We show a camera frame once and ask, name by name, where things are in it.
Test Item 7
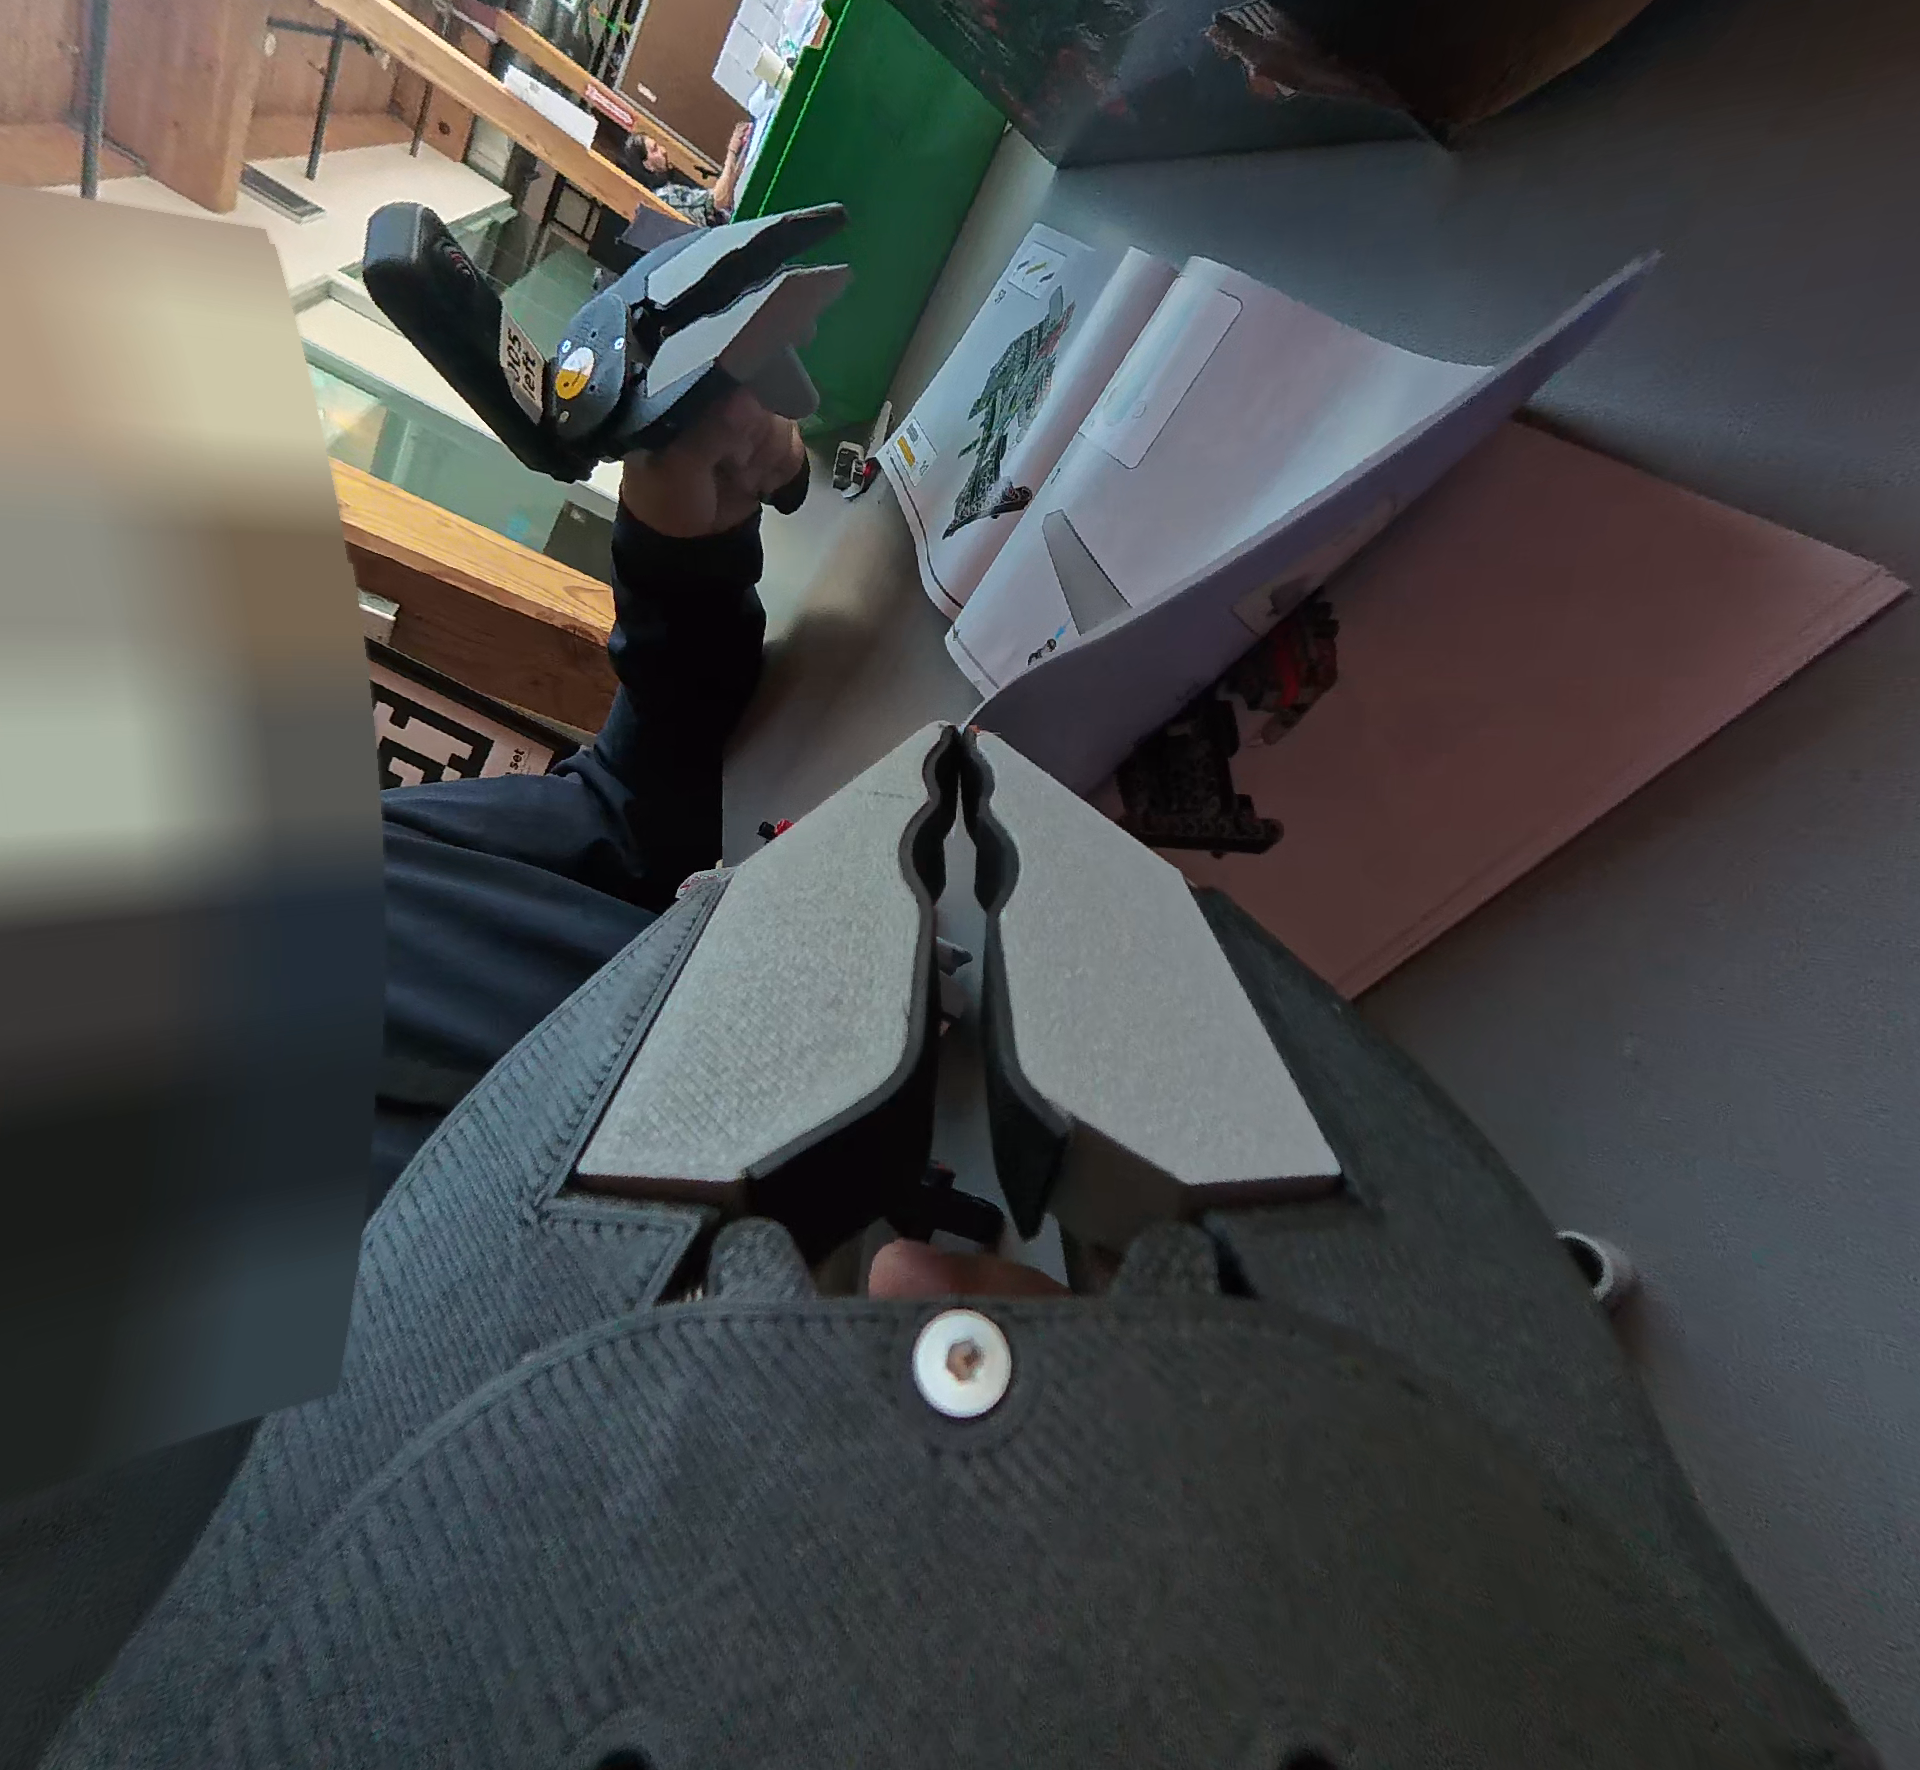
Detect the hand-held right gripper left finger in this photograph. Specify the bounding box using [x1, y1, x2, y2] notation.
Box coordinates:
[574, 720, 963, 1248]

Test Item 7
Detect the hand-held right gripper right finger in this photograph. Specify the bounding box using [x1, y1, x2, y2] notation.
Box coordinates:
[963, 732, 1343, 1248]

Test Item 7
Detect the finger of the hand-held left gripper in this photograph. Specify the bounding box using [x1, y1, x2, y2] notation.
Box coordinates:
[641, 265, 855, 395]
[641, 205, 851, 310]

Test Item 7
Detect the lego instruction booklet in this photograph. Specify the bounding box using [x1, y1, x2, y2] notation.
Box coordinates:
[877, 225, 1663, 790]

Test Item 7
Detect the person's left forearm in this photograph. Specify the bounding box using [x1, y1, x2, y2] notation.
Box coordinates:
[587, 498, 777, 909]

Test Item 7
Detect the partly built lego model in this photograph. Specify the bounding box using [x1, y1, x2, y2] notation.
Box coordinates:
[1117, 592, 1346, 861]

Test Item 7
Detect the black lego set box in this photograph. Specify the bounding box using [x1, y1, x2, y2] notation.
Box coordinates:
[794, 0, 1788, 170]

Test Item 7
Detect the person's left hand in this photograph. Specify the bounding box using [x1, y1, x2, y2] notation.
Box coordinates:
[656, 387, 816, 539]

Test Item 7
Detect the stack of white boxes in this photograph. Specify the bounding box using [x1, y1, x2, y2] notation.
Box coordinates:
[712, 0, 830, 105]

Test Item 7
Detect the wooden beam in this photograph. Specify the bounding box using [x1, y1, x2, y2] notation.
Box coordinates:
[325, 456, 625, 741]

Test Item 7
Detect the person's dark clothing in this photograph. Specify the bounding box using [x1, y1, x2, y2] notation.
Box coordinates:
[374, 743, 726, 1103]

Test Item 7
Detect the black white printed sign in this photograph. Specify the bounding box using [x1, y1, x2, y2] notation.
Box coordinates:
[367, 636, 585, 794]

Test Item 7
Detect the long wooden workbench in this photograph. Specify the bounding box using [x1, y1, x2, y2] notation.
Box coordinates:
[259, 0, 726, 225]

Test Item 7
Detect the pink instruction booklet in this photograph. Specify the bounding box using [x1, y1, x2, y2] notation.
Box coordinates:
[1111, 421, 1909, 1002]

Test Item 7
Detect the black metal pipe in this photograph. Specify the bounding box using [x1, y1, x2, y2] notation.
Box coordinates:
[66, 0, 125, 200]

